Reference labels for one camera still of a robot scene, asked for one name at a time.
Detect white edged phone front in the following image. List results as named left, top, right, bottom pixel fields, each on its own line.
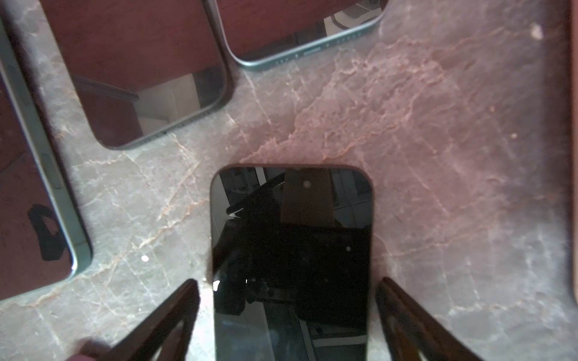
left=211, top=166, right=373, bottom=360

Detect black phone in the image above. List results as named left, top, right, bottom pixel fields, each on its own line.
left=213, top=0, right=389, bottom=70
left=1, top=29, right=93, bottom=300
left=42, top=1, right=230, bottom=150

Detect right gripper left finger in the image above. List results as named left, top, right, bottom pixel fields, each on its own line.
left=99, top=279, right=200, bottom=360

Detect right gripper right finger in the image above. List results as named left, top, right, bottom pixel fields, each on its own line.
left=376, top=277, right=480, bottom=360

